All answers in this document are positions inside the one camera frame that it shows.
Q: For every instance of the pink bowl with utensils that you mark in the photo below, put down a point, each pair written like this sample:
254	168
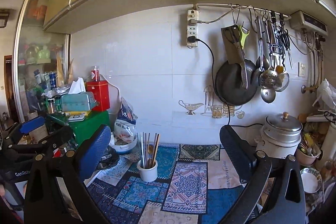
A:
308	150

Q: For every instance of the kitchen scissors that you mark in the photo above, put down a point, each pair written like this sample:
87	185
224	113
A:
236	42

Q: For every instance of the steel skimmer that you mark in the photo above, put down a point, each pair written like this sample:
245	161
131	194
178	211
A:
276	76

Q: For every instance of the red white can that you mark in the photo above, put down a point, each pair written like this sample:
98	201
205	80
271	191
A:
95	75

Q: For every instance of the white water heater box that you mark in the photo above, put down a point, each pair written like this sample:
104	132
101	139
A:
301	20

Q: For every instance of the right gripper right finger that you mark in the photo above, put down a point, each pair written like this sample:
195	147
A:
239	151

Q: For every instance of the steel ladle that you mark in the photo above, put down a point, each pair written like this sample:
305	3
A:
267	90

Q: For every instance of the white blue bowl with garlic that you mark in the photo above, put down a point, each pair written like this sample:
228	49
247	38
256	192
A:
121	146

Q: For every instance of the metal hanging rail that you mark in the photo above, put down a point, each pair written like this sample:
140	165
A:
232	6

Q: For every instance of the white rice cooker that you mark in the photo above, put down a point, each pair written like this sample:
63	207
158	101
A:
275	149

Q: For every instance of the white blue plastic bag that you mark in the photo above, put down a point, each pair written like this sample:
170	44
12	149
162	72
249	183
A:
125	123

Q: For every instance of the aluminium steamer pot with lid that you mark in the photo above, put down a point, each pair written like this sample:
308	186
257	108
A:
282	127

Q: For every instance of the white wall socket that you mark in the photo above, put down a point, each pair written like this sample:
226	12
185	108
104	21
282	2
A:
301	69

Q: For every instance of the patterned blue patchwork mat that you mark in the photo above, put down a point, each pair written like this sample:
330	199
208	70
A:
195	184

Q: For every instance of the green metal box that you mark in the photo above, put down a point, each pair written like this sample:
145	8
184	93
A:
83	130

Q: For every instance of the glass display cabinet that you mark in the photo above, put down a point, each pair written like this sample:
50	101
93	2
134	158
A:
37	55

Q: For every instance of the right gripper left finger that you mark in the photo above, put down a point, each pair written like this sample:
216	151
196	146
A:
90	152

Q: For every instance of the black wok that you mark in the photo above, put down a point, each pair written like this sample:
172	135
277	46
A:
228	83

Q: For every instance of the white chopstick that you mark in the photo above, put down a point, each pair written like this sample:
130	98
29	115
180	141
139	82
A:
141	139

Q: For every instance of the orange wooden chopstick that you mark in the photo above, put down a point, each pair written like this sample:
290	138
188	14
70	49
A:
147	151

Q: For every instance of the teal tissue box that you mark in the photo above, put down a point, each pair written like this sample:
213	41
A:
78	99

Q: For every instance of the white power strip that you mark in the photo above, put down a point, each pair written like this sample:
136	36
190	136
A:
192	28

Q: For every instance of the white ceramic utensil cup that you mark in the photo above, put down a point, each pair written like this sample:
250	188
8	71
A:
148	174

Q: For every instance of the yellow flat box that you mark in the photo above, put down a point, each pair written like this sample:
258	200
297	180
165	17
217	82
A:
71	113

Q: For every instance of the dark brown chopstick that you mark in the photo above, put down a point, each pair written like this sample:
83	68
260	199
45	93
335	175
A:
145	147

